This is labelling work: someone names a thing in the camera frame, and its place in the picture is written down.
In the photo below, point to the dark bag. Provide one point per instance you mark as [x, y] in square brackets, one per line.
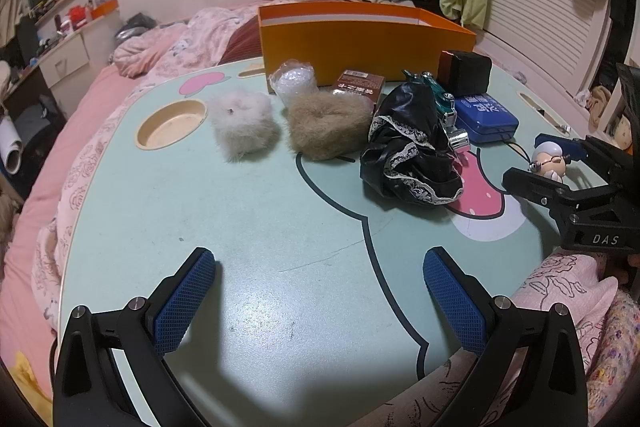
[40, 129]

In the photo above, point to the pink floral blanket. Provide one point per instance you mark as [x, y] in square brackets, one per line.
[165, 52]

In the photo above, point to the yellow cloth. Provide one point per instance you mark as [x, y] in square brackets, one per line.
[30, 387]

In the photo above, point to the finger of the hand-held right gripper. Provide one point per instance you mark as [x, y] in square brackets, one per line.
[560, 146]
[535, 184]

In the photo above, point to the white nightstand drawer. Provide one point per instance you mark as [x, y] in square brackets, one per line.
[65, 59]

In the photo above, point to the white-haired figurine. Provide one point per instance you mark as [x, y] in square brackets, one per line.
[550, 162]

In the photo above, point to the small black box red print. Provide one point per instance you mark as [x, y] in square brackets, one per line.
[467, 72]

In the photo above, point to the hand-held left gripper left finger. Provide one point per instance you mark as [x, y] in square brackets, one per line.
[185, 302]

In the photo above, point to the clear plastic packet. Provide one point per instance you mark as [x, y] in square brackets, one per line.
[295, 82]

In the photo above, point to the white louvered door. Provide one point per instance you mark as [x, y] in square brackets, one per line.
[540, 17]

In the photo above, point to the beige fur scrunchie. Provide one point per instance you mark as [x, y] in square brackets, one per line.
[325, 122]

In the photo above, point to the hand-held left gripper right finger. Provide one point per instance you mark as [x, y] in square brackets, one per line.
[455, 302]

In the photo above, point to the orange cardboard box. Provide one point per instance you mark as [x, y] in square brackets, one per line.
[350, 52]

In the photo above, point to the white boot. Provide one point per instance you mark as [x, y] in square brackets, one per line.
[11, 144]

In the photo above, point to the orange shelf box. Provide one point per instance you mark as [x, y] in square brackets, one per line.
[105, 9]

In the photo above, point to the white fur scrunchie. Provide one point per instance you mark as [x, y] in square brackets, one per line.
[242, 122]

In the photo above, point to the grey bag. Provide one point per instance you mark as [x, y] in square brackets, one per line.
[137, 28]

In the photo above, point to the blue tin case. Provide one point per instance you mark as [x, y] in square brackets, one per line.
[487, 117]

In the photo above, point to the black lace cloth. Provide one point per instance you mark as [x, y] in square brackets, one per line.
[410, 147]

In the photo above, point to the black monitor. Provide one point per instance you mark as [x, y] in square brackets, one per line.
[26, 38]

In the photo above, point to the knitted floral cloth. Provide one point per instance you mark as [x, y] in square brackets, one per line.
[615, 357]

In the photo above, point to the brown card box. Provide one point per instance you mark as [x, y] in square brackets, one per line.
[360, 82]

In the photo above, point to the beige plush toy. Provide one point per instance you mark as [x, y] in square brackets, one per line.
[600, 107]

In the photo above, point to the red container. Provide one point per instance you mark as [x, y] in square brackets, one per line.
[78, 17]

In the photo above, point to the green toy car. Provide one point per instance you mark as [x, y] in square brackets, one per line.
[445, 107]

